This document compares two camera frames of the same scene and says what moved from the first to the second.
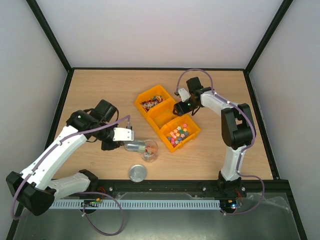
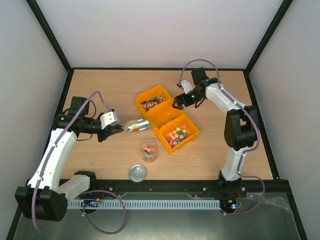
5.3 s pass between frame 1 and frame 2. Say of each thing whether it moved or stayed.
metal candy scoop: moved
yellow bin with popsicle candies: stayed
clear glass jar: stayed
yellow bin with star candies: stayed
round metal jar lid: stayed
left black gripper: moved
